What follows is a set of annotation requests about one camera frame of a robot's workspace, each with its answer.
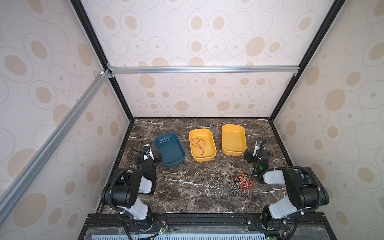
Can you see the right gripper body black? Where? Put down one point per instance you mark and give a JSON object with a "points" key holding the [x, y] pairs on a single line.
{"points": [[255, 157]]}

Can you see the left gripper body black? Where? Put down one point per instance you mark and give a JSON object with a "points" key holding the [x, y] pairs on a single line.
{"points": [[147, 161]]}

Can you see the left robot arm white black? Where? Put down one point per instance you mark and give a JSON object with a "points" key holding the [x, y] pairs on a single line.
{"points": [[125, 184]]}

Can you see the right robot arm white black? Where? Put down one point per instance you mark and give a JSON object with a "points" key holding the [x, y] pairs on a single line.
{"points": [[305, 192]]}

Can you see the teal plastic bin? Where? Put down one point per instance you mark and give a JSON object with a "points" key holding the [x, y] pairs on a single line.
{"points": [[171, 150]]}

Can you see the right yellow plastic bin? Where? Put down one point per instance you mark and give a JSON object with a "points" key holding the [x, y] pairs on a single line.
{"points": [[233, 140]]}

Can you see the yellow plastic bin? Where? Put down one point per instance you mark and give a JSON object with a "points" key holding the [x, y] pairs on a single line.
{"points": [[202, 145], [233, 140]]}

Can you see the middle yellow plastic bin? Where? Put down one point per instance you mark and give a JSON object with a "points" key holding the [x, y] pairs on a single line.
{"points": [[202, 145]]}

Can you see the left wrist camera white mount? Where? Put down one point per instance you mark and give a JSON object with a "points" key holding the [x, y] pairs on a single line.
{"points": [[148, 152]]}

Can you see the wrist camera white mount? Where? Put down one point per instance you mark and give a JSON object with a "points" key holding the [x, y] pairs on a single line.
{"points": [[148, 152], [257, 147]]}

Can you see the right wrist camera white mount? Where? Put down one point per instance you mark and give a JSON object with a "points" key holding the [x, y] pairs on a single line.
{"points": [[257, 147]]}

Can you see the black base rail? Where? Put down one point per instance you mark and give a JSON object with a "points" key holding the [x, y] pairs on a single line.
{"points": [[312, 226]]}

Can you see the horizontal aluminium frame bar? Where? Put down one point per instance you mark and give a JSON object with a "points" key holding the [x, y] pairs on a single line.
{"points": [[205, 69]]}

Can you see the left aluminium frame bar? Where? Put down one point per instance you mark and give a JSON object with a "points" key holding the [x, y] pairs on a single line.
{"points": [[33, 168]]}

